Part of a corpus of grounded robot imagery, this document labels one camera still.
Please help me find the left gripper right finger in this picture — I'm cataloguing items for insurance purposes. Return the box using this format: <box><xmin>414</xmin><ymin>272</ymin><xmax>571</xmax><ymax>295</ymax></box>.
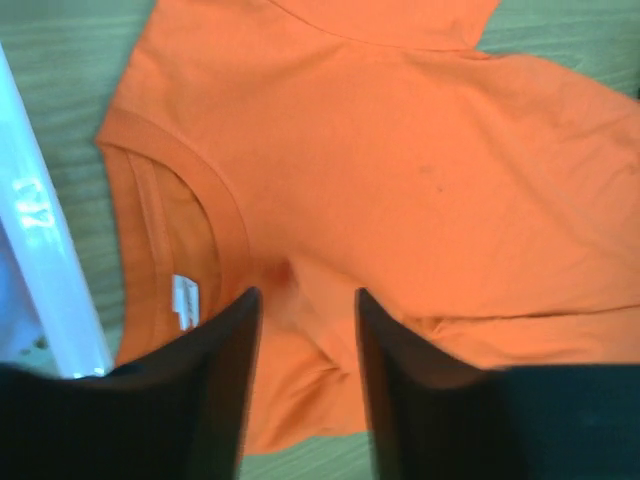
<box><xmin>356</xmin><ymin>289</ymin><xmax>639</xmax><ymax>480</ymax></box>

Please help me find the white plastic basket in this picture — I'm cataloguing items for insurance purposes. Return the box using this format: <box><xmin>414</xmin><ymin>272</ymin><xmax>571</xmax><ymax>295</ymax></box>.
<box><xmin>1</xmin><ymin>60</ymin><xmax>113</xmax><ymax>378</ymax></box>

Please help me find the orange t-shirt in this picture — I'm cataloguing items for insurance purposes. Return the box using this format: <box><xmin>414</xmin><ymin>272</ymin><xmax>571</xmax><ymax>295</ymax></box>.
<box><xmin>96</xmin><ymin>1</ymin><xmax>639</xmax><ymax>454</ymax></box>

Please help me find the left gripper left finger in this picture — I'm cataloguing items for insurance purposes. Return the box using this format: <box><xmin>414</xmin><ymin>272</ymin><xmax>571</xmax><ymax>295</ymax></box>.
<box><xmin>1</xmin><ymin>288</ymin><xmax>261</xmax><ymax>479</ymax></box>

